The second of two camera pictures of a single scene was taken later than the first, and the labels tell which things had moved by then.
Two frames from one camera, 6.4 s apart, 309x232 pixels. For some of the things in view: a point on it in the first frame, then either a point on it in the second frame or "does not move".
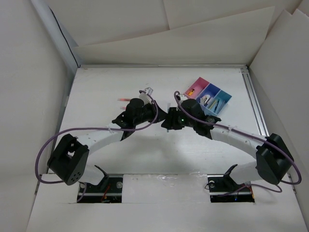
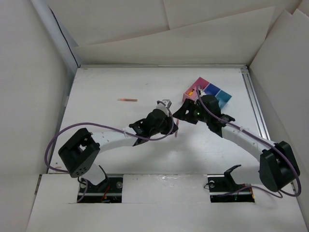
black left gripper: (151, 106) → (167, 119)
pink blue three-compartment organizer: (213, 99) does not move
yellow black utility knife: (190, 93) does not move
